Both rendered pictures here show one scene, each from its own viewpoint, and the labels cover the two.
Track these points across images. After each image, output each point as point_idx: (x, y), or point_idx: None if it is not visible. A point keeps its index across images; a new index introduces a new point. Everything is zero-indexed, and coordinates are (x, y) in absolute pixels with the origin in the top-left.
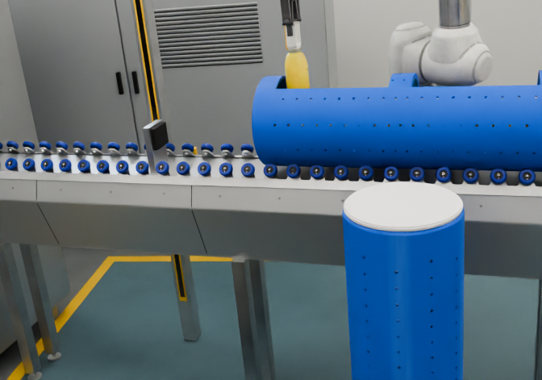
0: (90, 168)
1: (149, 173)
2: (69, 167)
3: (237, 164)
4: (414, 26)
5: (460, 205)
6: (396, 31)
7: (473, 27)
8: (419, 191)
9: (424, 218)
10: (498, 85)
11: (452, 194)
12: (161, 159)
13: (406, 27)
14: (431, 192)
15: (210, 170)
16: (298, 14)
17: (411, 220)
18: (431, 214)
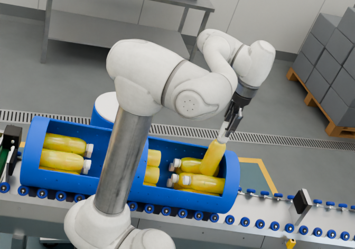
0: (335, 219)
1: (286, 200)
2: (338, 204)
3: (242, 215)
4: (151, 230)
5: (96, 101)
6: (170, 237)
7: (90, 198)
8: (114, 114)
9: (111, 95)
10: (76, 123)
11: (99, 110)
12: (293, 214)
13: (159, 230)
14: (109, 112)
15: (246, 191)
16: (229, 128)
17: (115, 94)
18: (108, 98)
